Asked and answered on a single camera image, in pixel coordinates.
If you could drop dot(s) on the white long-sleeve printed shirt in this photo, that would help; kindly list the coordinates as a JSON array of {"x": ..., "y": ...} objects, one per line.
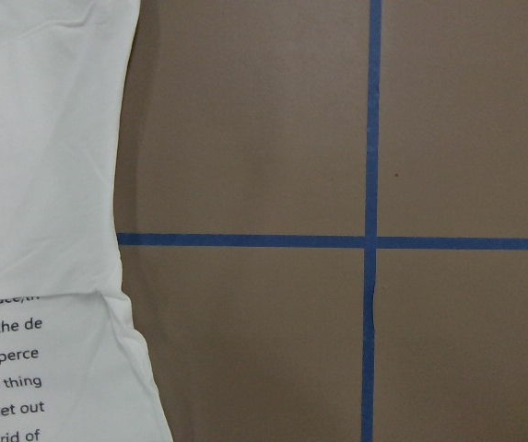
[{"x": 72, "y": 365}]

